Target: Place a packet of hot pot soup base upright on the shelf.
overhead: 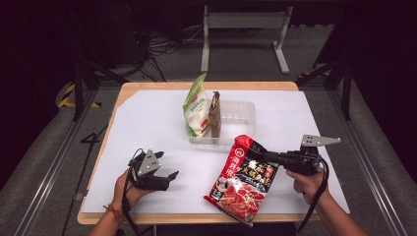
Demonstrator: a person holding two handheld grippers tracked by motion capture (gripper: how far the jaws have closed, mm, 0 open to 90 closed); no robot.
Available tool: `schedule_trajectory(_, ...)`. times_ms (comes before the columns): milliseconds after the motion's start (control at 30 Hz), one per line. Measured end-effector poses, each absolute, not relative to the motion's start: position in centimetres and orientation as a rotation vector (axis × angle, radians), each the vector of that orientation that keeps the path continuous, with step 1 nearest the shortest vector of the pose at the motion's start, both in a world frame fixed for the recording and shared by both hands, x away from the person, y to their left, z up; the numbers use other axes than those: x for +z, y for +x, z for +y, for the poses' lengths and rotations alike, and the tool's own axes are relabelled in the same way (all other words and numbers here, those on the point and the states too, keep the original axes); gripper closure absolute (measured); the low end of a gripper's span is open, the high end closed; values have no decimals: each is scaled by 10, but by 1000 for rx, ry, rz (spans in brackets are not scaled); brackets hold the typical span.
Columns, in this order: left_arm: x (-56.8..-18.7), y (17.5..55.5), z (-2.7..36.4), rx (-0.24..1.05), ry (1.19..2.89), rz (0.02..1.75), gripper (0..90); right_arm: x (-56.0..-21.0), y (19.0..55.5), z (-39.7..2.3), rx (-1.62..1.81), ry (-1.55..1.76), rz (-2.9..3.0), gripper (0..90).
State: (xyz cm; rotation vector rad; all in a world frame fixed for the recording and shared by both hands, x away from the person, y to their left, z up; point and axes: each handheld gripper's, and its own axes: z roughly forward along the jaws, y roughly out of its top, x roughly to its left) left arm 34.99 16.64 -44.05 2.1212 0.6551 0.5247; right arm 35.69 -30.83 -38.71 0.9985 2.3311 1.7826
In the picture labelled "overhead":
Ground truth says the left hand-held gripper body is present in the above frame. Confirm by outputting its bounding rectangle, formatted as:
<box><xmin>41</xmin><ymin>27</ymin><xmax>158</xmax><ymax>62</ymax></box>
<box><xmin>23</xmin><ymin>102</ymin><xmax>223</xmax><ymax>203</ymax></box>
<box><xmin>127</xmin><ymin>148</ymin><xmax>171</xmax><ymax>192</ymax></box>

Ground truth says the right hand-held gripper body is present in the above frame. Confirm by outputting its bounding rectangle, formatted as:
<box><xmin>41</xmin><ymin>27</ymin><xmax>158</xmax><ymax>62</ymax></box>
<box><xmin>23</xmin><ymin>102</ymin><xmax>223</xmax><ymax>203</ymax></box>
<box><xmin>276</xmin><ymin>134</ymin><xmax>342</xmax><ymax>177</ymax></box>

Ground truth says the red and black packet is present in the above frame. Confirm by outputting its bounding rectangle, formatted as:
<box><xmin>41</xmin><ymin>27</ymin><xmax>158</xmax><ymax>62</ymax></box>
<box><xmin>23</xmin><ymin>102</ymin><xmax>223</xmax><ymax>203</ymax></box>
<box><xmin>203</xmin><ymin>134</ymin><xmax>280</xmax><ymax>228</ymax></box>

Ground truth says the clear plastic container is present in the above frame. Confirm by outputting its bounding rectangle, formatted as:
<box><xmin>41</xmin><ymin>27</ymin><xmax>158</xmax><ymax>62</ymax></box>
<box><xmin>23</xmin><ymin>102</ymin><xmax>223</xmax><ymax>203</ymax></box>
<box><xmin>187</xmin><ymin>99</ymin><xmax>257</xmax><ymax>146</ymax></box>

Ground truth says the green and white packet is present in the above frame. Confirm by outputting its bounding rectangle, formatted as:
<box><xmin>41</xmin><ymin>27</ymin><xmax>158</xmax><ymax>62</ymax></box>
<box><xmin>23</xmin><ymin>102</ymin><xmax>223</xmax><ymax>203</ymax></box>
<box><xmin>182</xmin><ymin>72</ymin><xmax>211</xmax><ymax>139</ymax></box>

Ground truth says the gold foil packet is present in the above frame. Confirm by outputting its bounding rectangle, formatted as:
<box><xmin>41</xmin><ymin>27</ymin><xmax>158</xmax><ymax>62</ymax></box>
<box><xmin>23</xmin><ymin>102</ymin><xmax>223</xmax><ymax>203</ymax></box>
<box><xmin>208</xmin><ymin>90</ymin><xmax>223</xmax><ymax>139</ymax></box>

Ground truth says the person's right hand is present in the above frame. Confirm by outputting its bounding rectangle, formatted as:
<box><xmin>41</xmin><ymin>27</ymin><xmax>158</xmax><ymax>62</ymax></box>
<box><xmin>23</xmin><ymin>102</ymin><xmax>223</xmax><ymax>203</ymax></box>
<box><xmin>285</xmin><ymin>168</ymin><xmax>328</xmax><ymax>207</ymax></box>

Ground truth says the person's left hand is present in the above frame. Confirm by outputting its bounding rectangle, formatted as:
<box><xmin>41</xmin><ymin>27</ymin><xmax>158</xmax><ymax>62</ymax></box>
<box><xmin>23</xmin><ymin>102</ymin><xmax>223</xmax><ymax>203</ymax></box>
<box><xmin>112</xmin><ymin>169</ymin><xmax>150</xmax><ymax>211</ymax></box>

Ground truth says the white table sheet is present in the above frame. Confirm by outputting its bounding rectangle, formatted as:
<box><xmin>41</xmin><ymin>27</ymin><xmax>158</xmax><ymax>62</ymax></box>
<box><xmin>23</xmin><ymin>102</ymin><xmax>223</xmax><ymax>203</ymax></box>
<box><xmin>81</xmin><ymin>89</ymin><xmax>350</xmax><ymax>215</ymax></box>

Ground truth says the black tripod stand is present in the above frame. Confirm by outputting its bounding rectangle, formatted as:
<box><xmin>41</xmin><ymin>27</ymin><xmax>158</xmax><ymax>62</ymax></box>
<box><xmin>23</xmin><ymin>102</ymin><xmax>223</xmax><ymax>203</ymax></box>
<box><xmin>70</xmin><ymin>9</ymin><xmax>130</xmax><ymax>122</ymax></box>
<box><xmin>294</xmin><ymin>6</ymin><xmax>356</xmax><ymax>122</ymax></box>

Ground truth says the yellow and black tape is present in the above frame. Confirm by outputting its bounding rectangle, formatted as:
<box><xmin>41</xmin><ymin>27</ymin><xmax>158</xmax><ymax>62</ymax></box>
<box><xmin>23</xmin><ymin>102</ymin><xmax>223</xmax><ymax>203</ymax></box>
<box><xmin>57</xmin><ymin>83</ymin><xmax>102</xmax><ymax>109</ymax></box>

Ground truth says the grey metal stand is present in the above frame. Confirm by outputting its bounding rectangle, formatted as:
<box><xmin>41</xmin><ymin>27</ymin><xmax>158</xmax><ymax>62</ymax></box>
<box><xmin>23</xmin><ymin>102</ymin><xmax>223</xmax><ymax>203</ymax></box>
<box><xmin>200</xmin><ymin>4</ymin><xmax>294</xmax><ymax>75</ymax></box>

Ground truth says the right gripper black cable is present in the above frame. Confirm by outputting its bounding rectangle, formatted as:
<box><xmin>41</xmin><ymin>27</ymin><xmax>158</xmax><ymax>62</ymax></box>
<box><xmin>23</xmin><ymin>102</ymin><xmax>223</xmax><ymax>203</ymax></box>
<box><xmin>296</xmin><ymin>156</ymin><xmax>330</xmax><ymax>234</ymax></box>

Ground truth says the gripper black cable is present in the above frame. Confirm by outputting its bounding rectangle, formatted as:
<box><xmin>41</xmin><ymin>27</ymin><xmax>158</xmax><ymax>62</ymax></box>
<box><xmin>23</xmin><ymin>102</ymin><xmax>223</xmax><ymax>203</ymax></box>
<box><xmin>296</xmin><ymin>156</ymin><xmax>330</xmax><ymax>234</ymax></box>
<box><xmin>121</xmin><ymin>147</ymin><xmax>146</xmax><ymax>236</ymax></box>

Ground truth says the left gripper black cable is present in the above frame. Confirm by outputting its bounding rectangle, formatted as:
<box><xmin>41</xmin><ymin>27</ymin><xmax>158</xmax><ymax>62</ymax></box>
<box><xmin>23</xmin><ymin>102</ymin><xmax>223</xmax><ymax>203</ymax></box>
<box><xmin>121</xmin><ymin>147</ymin><xmax>146</xmax><ymax>236</ymax></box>

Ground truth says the red string bracelet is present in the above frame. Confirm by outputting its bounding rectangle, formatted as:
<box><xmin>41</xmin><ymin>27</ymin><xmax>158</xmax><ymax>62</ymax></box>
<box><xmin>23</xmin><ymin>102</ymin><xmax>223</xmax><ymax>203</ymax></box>
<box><xmin>102</xmin><ymin>204</ymin><xmax>126</xmax><ymax>224</ymax></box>

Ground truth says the aluminium floor rail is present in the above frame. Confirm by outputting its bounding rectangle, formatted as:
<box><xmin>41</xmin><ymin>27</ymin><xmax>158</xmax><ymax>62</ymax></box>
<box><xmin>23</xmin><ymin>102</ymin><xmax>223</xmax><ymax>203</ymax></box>
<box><xmin>328</xmin><ymin>88</ymin><xmax>410</xmax><ymax>236</ymax></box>
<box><xmin>13</xmin><ymin>88</ymin><xmax>99</xmax><ymax>236</ymax></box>

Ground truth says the bundle of floor cables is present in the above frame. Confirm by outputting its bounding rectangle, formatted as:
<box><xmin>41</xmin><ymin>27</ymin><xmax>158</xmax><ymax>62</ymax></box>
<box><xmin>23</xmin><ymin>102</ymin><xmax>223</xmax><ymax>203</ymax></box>
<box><xmin>127</xmin><ymin>6</ymin><xmax>205</xmax><ymax>83</ymax></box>

